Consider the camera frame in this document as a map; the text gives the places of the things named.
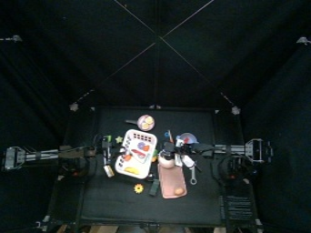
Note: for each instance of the green toy star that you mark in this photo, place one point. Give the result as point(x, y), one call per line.
point(119, 139)

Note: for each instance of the pink plastic tray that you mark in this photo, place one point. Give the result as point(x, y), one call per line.
point(169, 182)

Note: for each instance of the red toy food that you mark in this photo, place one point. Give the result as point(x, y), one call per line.
point(137, 153)

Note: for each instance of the yellow toy banana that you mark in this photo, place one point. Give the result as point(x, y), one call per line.
point(131, 170)

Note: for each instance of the pink toy frying pan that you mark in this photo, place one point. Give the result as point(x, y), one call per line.
point(144, 122)

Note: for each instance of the beige toy egg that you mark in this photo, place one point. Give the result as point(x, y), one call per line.
point(177, 191)

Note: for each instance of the white tan toy block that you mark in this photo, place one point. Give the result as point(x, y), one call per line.
point(108, 171)

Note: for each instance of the silver toy utensil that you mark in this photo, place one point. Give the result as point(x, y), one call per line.
point(192, 176)

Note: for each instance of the orange toy gear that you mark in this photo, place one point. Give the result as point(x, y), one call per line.
point(137, 188)

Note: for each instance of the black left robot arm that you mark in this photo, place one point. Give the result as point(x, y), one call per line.
point(44, 154)

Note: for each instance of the small green toy food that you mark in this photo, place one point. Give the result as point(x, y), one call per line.
point(153, 158)

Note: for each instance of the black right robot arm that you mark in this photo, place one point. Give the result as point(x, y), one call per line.
point(235, 150)

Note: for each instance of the green toy piece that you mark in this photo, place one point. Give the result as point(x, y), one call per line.
point(107, 138)

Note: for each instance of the orange blue toy utensil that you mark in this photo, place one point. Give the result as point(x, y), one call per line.
point(168, 135)

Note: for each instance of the white slotted plastic basket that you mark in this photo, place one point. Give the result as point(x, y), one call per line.
point(128, 142)

